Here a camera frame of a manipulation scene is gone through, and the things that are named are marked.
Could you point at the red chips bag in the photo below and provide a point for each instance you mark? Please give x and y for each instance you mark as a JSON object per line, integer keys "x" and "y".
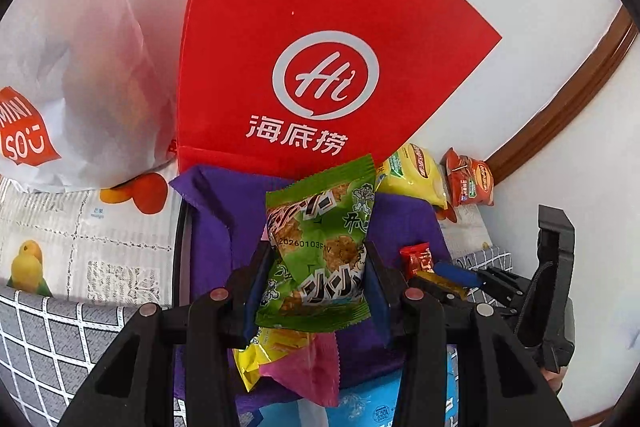
{"x": 470, "y": 184}

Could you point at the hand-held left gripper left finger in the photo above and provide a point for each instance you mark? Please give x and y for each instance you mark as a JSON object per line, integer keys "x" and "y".
{"x": 254, "y": 292}

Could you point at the red candy wrapper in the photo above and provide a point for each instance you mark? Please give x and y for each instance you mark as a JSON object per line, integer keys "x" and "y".
{"x": 417, "y": 262}

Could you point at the green snack packet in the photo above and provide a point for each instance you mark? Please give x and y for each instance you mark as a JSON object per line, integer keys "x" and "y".
{"x": 315, "y": 232}

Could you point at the white plastic shopping bag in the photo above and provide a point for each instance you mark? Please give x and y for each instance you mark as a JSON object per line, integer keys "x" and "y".
{"x": 85, "y": 57}

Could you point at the yellow chips bag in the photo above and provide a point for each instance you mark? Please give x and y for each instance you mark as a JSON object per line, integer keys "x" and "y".
{"x": 410, "y": 179}

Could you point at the brown wooden door frame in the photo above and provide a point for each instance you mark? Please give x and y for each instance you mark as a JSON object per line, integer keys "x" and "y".
{"x": 565, "y": 102}

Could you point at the purple cloth bin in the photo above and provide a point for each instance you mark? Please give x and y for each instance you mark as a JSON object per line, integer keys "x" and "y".
{"x": 215, "y": 217}

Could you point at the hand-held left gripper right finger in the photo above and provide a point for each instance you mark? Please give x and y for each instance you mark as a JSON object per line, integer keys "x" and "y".
{"x": 376, "y": 294}

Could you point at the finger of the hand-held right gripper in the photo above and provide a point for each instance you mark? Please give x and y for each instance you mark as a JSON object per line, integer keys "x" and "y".
{"x": 457, "y": 272}
{"x": 445, "y": 298}

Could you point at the blue tissue box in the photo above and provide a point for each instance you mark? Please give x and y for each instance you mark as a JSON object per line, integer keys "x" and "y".
{"x": 370, "y": 402}

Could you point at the gold candy packet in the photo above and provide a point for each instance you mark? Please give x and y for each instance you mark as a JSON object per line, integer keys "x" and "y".
{"x": 440, "y": 283}

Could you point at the pink cartoon snack packet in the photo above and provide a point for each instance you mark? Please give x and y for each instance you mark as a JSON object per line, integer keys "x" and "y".
{"x": 305, "y": 369}

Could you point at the grey checked cloth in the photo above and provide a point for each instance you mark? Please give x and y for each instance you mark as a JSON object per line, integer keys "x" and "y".
{"x": 55, "y": 357}

